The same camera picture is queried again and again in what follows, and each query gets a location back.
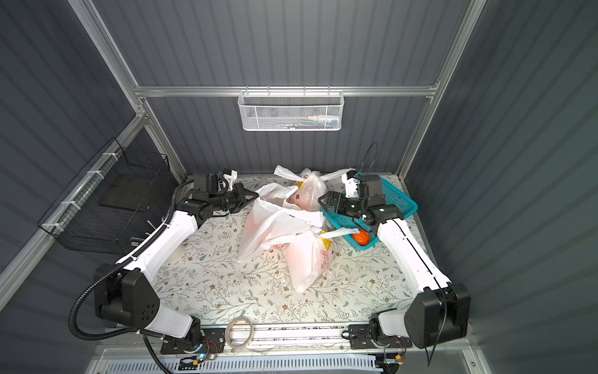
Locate white plastic bag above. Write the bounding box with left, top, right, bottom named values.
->
left=238, top=183, right=325, bottom=263

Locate cartoon printed plastic bag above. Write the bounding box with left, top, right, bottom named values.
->
left=274, top=165, right=354, bottom=212

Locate clear plastic bag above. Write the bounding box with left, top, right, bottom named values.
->
left=262, top=228, right=359, bottom=293

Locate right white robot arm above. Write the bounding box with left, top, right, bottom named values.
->
left=319, top=170, right=471, bottom=348

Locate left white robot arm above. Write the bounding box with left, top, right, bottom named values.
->
left=93, top=169, right=259, bottom=342

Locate orange mandarin left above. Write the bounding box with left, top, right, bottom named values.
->
left=350, top=230, right=370, bottom=247

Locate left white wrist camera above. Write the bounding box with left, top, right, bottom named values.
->
left=222, top=168, right=238, bottom=191

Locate white wire wall basket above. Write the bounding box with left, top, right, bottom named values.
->
left=238, top=89, right=345, bottom=132

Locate black wire wall basket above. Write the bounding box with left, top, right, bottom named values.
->
left=38, top=143, right=176, bottom=255

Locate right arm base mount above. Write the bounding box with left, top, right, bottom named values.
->
left=341, top=324, right=413, bottom=351

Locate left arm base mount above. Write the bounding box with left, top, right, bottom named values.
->
left=160, top=327, right=226, bottom=355

